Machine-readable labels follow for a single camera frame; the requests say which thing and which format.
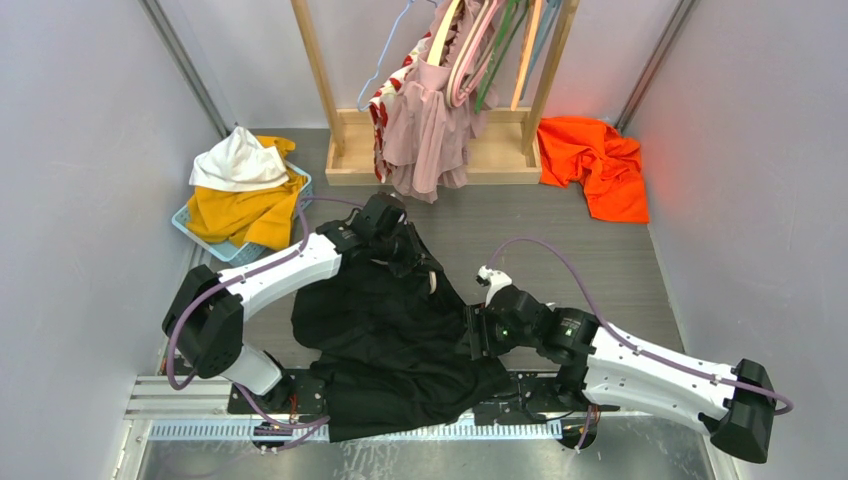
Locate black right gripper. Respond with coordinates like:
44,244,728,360
455,302,538,361

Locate black garment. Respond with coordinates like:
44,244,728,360
291,221,513,444

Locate teal hanger on rack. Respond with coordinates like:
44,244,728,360
519,0,563,100

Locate peach hanger on rack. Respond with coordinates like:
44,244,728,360
510,0,543,111

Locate light blue hanger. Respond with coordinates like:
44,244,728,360
354,0,424,113

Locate wooden hanger rack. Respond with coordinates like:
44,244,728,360
291,0,580,186

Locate pink pleated skirt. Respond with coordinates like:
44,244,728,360
382,1,499,203

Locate orange garment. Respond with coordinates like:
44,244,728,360
537,116,650,224

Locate beige plastic hanger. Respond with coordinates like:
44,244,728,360
426,0,464,66

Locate red poppy print garment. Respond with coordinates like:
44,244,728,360
368,33,432,184

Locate pink hanger on rack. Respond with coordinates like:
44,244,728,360
445,0,506,108

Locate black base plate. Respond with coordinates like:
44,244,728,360
227,364,595,441

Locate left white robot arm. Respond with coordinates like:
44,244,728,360
162,193,443,413

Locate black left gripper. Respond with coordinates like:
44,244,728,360
372,220,441,279

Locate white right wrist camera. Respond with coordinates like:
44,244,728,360
475,265,513,306

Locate blue plastic basket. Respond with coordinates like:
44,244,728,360
171,161,314,267

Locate white garment in basket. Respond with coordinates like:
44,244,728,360
189,126,289,193

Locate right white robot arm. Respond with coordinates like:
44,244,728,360
457,285,777,464

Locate yellow garment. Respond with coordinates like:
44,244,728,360
184,163,307,250

